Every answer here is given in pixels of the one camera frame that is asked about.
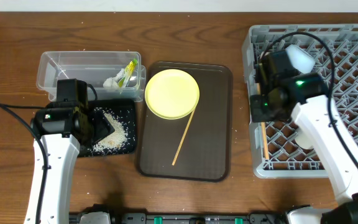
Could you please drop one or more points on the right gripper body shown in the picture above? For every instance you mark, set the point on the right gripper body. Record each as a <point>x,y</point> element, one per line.
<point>261,109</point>

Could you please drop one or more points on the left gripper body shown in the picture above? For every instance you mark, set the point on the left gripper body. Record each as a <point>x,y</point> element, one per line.
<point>98,129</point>

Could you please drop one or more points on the wooden chopstick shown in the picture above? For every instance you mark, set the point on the wooden chopstick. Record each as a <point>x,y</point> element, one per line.
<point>183,138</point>
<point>264,140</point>

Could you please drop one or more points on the pile of rice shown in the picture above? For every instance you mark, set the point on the pile of rice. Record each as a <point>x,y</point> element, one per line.
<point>123,139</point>

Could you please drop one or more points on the white tissue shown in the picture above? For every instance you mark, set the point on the white tissue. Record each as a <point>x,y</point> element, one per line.
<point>112,82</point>

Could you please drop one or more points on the white green cup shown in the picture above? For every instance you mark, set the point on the white green cup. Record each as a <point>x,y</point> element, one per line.
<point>303,140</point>

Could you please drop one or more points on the green snack wrapper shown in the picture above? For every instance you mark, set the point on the green snack wrapper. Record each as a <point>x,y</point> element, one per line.
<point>128,71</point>

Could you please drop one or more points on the light blue bowl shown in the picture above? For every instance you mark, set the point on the light blue bowl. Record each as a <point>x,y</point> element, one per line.
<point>300,59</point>

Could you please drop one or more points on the yellow plate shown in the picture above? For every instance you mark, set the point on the yellow plate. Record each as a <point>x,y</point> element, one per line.
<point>172,94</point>

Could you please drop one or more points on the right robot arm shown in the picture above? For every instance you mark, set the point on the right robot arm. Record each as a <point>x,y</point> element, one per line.
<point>288,92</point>

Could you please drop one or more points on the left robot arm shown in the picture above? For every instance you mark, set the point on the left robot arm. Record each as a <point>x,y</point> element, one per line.
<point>50,192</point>

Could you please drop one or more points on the grey dishwasher rack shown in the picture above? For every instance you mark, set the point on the grey dishwasher rack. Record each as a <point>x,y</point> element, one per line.
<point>286,158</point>

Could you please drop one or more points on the black tray bin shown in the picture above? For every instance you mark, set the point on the black tray bin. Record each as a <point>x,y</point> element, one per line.
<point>129,105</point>

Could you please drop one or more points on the clear plastic bin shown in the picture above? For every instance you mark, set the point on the clear plastic bin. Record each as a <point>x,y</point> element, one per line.
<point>94,68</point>

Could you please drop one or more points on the dark brown serving tray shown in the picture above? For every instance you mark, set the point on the dark brown serving tray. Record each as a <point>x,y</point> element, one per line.
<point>206,151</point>

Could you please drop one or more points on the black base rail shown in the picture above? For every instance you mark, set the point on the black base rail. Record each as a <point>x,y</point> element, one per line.
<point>252,218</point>

